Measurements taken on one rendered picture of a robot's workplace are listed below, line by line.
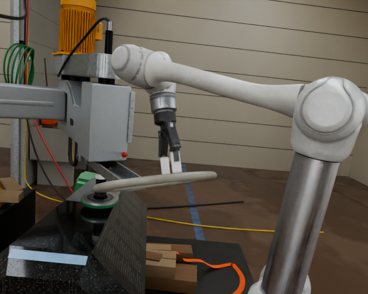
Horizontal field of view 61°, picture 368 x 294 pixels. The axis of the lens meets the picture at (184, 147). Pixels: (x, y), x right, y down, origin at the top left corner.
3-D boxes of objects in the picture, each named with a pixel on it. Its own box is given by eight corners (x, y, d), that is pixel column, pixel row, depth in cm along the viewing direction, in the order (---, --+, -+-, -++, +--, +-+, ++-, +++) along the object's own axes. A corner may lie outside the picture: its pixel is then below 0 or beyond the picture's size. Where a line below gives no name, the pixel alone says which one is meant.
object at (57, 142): (28, 186, 447) (29, 127, 431) (59, 164, 574) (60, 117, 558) (73, 190, 452) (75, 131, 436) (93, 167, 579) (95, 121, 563)
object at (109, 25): (103, 55, 171) (104, 21, 168) (110, 56, 173) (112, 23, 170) (105, 55, 168) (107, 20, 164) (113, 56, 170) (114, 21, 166)
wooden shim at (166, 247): (144, 250, 288) (144, 248, 288) (144, 244, 298) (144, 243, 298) (171, 251, 291) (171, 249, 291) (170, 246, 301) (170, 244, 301)
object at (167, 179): (78, 195, 133) (78, 188, 133) (177, 185, 160) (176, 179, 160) (121, 186, 92) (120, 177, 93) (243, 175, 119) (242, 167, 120)
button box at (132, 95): (121, 140, 182) (125, 90, 177) (126, 140, 184) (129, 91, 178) (127, 143, 175) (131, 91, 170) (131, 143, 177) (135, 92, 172)
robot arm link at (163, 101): (171, 100, 114) (173, 116, 113) (146, 101, 111) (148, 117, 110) (179, 92, 106) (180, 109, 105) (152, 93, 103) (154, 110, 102)
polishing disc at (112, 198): (94, 209, 171) (94, 206, 171) (74, 197, 185) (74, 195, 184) (125, 200, 187) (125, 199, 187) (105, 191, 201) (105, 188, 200)
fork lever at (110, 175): (74, 159, 196) (75, 151, 195) (104, 158, 207) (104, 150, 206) (114, 192, 139) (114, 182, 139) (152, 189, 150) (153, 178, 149)
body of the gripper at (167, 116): (178, 108, 105) (181, 136, 104) (171, 115, 113) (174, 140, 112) (156, 109, 102) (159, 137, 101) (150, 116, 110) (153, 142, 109)
